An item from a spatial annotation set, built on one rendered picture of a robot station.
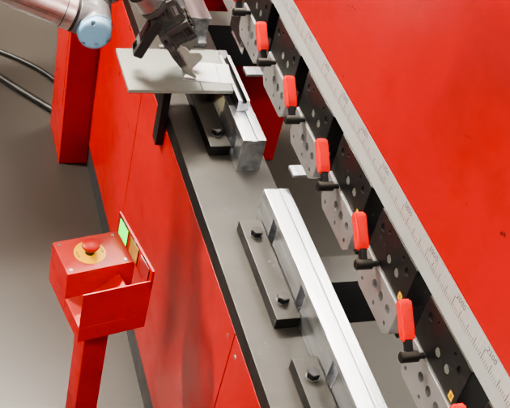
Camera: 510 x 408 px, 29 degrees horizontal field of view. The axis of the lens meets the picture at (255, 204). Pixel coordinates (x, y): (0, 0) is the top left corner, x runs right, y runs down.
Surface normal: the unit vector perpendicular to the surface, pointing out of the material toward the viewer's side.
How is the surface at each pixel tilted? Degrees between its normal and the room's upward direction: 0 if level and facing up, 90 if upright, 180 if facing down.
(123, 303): 90
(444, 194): 90
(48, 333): 0
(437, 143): 90
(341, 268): 0
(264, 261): 0
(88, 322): 90
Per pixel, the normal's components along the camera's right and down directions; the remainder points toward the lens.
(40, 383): 0.20, -0.75
